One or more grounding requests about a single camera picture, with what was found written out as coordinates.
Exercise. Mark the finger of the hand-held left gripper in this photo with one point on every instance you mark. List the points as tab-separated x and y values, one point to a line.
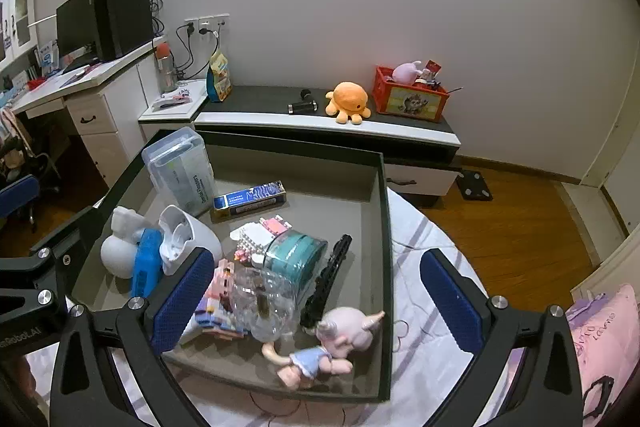
17	197
60	247

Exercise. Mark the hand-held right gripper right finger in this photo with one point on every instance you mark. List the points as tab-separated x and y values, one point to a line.
450	302

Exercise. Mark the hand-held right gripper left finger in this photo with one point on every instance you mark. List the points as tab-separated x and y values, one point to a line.
182	302

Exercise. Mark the pink purple block toy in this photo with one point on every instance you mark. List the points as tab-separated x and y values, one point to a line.
222	307

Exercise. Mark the blue plastic bottle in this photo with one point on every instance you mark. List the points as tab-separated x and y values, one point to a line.
145	262

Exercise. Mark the white bunny figurine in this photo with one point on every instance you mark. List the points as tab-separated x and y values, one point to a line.
120	247

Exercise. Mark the white handheld appliance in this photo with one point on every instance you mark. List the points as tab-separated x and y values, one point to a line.
185	232

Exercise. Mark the white pink block toy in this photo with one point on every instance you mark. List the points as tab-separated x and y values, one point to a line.
260	234

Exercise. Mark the pink horned doll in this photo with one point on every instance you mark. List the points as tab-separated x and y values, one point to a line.
340	332

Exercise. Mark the teal round jar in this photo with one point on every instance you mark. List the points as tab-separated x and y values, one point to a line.
295	257

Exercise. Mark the blue rectangular carton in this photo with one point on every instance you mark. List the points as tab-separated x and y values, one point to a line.
247	199

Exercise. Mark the black ridged stick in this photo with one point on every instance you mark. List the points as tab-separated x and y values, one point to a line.
325	279

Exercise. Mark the clear plastic mask box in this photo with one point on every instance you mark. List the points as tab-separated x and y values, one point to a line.
180	172

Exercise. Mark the pink storage box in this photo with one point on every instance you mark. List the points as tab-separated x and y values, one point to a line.
350	217

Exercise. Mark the black office chair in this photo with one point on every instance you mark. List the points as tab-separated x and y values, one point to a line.
25	162

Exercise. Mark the small black figurine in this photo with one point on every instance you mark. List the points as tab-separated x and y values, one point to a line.
6	83

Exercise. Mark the black floor scale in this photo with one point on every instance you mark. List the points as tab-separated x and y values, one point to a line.
475	184

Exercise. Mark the white desk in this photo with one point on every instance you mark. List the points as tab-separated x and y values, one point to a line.
110	117

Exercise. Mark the blue white package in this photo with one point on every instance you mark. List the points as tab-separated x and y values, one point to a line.
47	57

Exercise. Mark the pink quilt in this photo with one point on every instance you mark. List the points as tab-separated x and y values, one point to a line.
610	347

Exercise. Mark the white corner nightstand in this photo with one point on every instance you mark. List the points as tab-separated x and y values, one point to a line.
170	117

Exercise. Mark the white lamp bar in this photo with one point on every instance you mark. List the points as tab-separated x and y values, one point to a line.
42	22

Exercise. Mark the flat grey packet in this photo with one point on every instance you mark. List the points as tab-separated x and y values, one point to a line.
167	103

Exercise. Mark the black computer monitor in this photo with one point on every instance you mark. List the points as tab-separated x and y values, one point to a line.
75	27

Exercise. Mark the white glass-door cabinet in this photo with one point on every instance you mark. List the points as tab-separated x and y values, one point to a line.
20	17

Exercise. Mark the bottle with red cap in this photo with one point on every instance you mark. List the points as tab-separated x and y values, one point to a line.
165	67

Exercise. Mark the red printed crate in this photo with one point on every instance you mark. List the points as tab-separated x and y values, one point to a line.
410	102

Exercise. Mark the black computer tower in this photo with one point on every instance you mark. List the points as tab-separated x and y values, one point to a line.
122	19

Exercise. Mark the low cabinet with dark top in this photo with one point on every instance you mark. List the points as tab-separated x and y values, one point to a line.
300	132

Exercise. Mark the orange octopus plush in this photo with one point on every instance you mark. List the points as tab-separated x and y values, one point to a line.
348	102

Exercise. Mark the yellow blue snack bag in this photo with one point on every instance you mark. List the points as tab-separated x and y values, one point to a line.
220	77

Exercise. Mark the black dumbbell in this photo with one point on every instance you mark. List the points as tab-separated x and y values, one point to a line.
302	105

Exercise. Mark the small red card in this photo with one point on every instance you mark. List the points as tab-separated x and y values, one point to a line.
431	69

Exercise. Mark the pink plush toy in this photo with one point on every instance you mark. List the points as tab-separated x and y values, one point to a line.
407	72

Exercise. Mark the white bed frame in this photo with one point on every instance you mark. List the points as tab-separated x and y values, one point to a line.
607	267

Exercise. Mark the white wall outlet strip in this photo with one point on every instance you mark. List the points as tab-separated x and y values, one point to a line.
207	23

